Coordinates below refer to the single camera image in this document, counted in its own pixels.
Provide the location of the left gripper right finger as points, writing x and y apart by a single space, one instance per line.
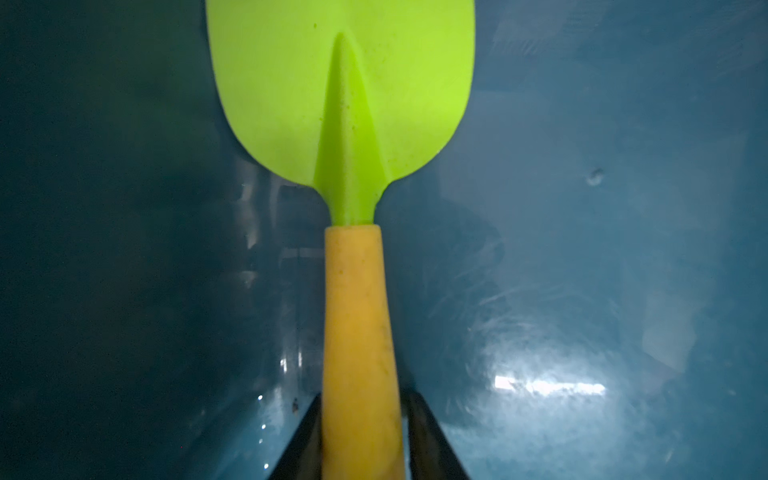
431 456

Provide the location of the green shovel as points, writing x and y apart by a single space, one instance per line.
347 97

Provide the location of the teal plastic storage box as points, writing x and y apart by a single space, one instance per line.
577 283

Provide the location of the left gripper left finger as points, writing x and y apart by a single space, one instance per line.
302 458

